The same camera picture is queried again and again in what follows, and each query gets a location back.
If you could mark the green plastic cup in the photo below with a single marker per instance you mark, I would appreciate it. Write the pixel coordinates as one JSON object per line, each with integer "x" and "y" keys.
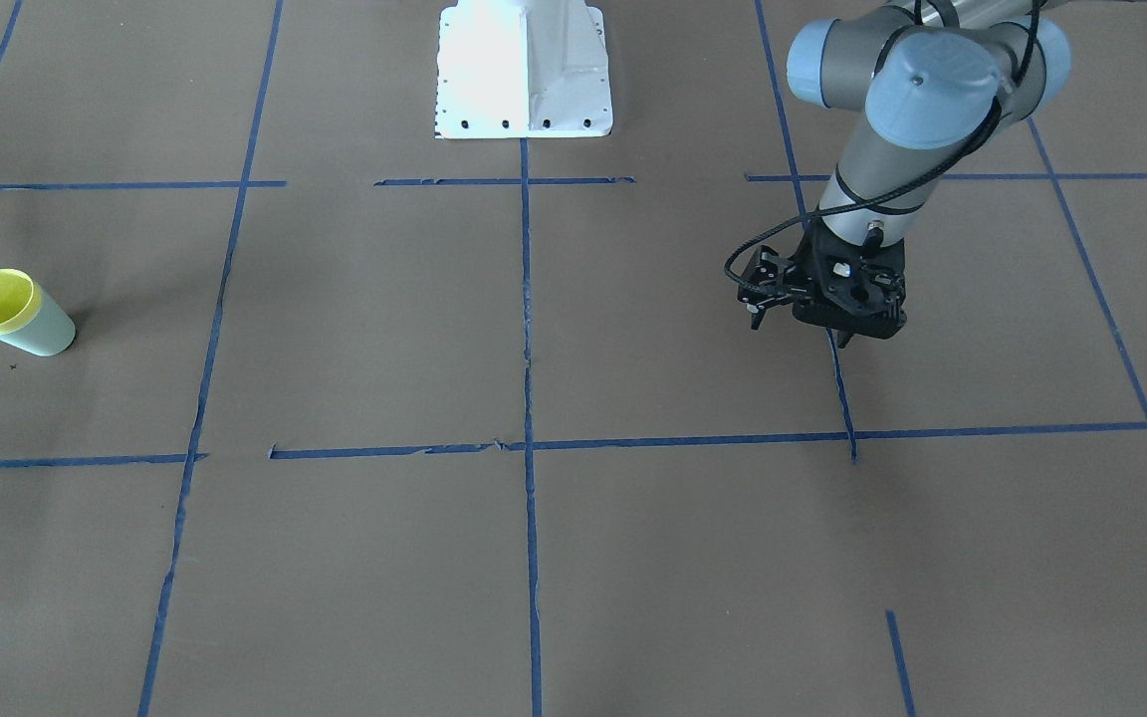
{"x": 42, "y": 329}

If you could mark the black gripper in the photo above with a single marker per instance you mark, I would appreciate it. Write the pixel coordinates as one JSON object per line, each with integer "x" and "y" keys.
{"x": 771, "y": 283}

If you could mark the yellow plastic cup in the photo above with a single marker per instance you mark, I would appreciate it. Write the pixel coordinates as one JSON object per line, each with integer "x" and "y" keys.
{"x": 21, "y": 300}

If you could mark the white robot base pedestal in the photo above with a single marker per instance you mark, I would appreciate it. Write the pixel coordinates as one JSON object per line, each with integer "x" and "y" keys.
{"x": 522, "y": 69}

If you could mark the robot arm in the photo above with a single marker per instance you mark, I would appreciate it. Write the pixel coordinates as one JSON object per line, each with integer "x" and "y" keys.
{"x": 931, "y": 82}

